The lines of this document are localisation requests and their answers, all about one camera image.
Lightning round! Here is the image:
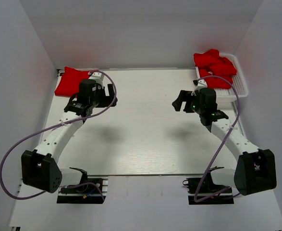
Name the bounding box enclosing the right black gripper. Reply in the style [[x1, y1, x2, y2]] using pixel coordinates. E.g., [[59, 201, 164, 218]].
[[172, 90, 205, 115]]

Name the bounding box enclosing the red t shirt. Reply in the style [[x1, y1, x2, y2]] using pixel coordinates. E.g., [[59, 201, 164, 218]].
[[198, 64, 237, 89], [54, 66, 98, 97], [194, 49, 237, 75]]

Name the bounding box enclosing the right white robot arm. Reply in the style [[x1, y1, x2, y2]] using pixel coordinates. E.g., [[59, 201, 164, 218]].
[[172, 88, 277, 196]]

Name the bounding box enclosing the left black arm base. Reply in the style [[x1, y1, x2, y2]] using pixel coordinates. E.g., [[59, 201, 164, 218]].
[[57, 177, 108, 205]]

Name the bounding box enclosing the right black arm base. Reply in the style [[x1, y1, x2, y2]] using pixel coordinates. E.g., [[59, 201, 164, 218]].
[[183, 177, 234, 205]]

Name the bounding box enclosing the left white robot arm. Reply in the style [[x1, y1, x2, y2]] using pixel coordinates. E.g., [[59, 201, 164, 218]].
[[21, 78, 117, 193]]

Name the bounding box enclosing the folded red t shirt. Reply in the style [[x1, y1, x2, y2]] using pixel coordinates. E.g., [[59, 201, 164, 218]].
[[54, 66, 98, 97]]

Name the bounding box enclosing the red t shirt in basket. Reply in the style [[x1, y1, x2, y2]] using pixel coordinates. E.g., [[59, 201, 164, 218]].
[[198, 64, 237, 89]]

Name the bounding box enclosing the white plastic basket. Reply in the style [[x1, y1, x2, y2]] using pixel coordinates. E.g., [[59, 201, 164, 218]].
[[195, 52, 248, 103]]

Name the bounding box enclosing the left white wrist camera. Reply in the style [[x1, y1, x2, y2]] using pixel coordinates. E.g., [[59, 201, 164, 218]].
[[88, 71, 104, 85]]

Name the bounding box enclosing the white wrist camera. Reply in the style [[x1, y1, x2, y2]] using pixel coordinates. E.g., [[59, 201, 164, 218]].
[[88, 71, 104, 85], [193, 79, 208, 91]]

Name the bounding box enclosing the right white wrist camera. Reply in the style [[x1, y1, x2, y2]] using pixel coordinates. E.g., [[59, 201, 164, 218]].
[[193, 79, 208, 91]]

